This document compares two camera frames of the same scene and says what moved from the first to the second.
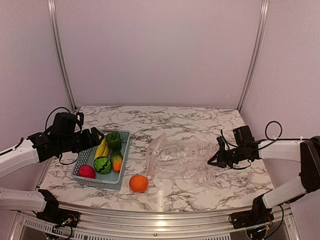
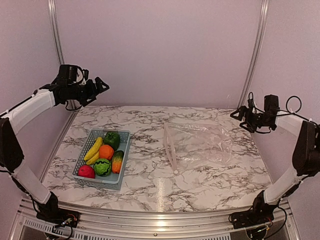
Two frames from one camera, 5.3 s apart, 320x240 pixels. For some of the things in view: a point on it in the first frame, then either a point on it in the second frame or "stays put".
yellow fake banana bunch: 102,150 → 93,153
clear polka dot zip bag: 180,160 → 187,144
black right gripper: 220,154 → 243,110
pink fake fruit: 87,171 stays put
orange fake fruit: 138,183 → 106,151
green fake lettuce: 102,165 stays put
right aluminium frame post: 264,11 stays put
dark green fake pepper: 114,140 stays put
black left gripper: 89,143 → 93,91
